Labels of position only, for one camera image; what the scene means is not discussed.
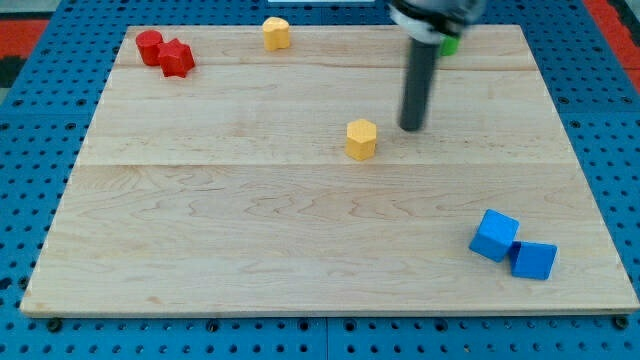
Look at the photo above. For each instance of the green block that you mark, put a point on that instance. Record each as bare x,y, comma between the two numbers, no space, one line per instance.
449,45

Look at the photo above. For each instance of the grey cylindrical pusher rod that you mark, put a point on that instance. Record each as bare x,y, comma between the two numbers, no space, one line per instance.
421,65

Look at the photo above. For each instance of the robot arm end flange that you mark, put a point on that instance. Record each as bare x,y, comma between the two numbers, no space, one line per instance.
428,21

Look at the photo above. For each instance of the red cylinder block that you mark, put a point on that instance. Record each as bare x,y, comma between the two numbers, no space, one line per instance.
148,43

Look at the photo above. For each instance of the wooden board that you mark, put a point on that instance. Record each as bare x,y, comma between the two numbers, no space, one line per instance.
228,193

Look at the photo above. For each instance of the yellow heart block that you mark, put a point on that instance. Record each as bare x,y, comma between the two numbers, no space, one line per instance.
276,34

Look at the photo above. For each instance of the red star block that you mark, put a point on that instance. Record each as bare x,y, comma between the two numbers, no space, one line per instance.
175,58

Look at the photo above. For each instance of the yellow hexagon block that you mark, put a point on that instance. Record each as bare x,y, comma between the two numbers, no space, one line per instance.
361,139

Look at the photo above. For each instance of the blue tilted cube block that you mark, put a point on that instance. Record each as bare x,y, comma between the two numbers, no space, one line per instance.
532,260

